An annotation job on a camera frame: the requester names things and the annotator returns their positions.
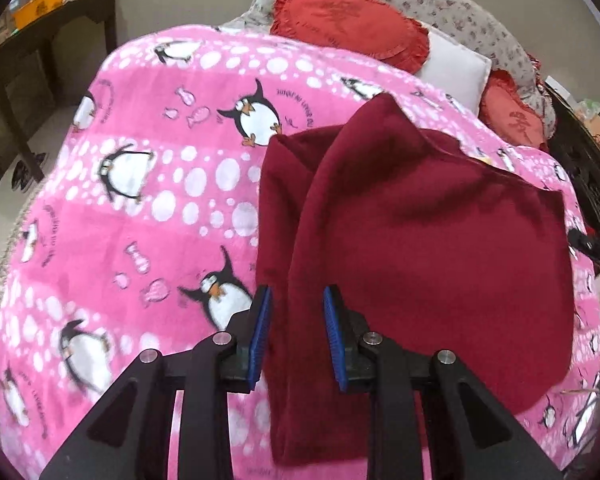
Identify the orange box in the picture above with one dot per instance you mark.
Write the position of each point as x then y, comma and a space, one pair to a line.
40, 7

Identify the pink penguin print blanket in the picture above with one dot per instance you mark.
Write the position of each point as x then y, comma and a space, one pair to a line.
155, 240

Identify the dark red fleece garment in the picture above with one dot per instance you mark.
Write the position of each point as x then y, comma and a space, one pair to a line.
430, 260

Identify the dark slipper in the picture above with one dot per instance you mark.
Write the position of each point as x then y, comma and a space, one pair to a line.
27, 170

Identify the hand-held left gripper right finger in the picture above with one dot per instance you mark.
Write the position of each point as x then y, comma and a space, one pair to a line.
335, 345

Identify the white square pillow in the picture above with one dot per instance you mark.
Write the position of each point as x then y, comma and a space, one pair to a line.
455, 65

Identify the dark wooden table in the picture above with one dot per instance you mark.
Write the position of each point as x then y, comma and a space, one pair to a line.
55, 20

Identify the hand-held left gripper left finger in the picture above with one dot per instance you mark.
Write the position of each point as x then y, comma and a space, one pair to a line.
260, 340

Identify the dark carved wooden headboard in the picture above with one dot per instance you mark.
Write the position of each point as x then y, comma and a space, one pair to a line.
595, 185

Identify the large red heart pillow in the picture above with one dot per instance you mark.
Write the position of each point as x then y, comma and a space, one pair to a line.
345, 15

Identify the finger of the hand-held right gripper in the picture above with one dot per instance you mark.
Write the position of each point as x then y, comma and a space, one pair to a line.
587, 245

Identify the small red heart pillow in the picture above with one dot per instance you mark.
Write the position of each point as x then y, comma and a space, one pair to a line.
515, 115

